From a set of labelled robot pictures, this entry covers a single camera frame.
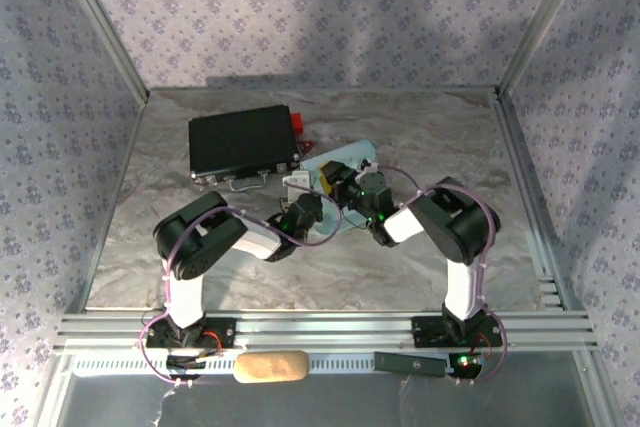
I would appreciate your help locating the red block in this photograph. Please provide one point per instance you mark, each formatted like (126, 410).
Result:
(298, 123)

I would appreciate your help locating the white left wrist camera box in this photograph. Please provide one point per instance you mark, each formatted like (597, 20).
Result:
(297, 180)

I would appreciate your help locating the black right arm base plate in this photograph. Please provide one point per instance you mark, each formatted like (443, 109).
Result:
(425, 332)

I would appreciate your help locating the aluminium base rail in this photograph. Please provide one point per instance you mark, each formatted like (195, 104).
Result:
(325, 329)

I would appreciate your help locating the black red triangle card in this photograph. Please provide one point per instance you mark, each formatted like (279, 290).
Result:
(306, 147)

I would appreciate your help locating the black flat rectangular device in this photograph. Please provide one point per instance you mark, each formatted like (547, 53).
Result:
(410, 364)

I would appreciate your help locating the aluminium side rail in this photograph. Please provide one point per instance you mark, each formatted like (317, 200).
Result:
(112, 207)
(520, 157)

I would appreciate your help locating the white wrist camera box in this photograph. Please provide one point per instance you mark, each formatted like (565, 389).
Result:
(369, 166)
(297, 180)

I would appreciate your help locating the light blue paper box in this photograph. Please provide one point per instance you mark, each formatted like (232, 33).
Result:
(350, 152)

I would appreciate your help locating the tan oblong pad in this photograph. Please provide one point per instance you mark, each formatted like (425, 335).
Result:
(272, 367)

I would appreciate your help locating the aluminium frame post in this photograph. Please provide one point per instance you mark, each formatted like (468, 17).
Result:
(540, 22)
(105, 27)

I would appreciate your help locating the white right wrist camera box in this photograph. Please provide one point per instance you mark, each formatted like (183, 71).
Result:
(369, 166)

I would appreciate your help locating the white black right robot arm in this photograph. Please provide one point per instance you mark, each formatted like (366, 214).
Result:
(450, 227)

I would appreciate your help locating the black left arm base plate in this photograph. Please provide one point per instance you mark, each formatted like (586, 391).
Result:
(220, 334)

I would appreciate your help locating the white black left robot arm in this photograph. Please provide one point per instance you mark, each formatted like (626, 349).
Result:
(200, 237)

